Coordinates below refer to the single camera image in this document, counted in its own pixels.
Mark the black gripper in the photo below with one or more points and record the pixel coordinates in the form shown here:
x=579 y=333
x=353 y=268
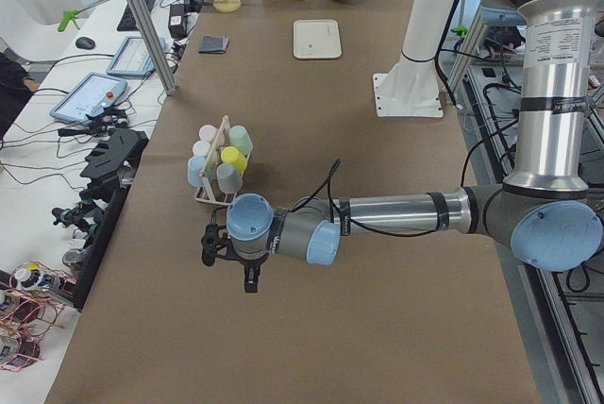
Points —
x=249 y=264

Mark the green cup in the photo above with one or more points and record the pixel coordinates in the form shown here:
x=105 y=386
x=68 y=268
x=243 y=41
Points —
x=240 y=138

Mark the cream rabbit tray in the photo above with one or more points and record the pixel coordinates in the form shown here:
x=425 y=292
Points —
x=316 y=39

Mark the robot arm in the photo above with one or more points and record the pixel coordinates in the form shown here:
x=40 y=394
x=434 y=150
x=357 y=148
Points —
x=539 y=211

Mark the grey cup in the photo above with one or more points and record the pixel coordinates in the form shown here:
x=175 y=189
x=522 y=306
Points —
x=228 y=179

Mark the yellow cup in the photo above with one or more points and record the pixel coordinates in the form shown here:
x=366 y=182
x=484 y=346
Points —
x=232 y=155

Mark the blue cup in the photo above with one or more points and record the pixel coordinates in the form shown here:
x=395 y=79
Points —
x=195 y=166

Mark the cream cup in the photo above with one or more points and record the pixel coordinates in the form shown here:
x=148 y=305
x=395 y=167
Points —
x=201 y=148

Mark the pink cup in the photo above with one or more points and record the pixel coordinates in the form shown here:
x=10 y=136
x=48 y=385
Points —
x=207 y=133

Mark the black tool holder stand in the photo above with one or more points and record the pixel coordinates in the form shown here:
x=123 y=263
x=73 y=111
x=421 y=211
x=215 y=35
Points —
x=105 y=170

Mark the grey folded cloth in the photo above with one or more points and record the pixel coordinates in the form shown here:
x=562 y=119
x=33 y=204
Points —
x=213 y=45

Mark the near teach pendant tablet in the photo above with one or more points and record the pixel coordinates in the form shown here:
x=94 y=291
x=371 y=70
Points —
x=91 y=97

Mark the teach pendant tablet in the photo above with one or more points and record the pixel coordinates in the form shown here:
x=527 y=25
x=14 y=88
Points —
x=91 y=97
x=132 y=60

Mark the far teach pendant tablet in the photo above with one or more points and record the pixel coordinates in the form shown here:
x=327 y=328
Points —
x=132 y=60

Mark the black power adapter box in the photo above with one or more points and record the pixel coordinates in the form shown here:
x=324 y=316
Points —
x=178 y=21

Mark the black computer mouse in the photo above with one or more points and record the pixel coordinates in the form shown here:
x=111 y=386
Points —
x=85 y=43

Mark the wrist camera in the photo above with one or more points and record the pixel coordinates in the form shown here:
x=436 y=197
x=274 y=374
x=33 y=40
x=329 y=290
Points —
x=215 y=244

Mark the white wire cup rack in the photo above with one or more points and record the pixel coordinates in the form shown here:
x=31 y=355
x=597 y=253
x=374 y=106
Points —
x=220 y=158

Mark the green handled grabber tool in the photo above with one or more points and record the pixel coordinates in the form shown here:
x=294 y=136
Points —
x=70 y=16

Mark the aluminium frame post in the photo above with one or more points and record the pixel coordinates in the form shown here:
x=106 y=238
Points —
x=151 y=40

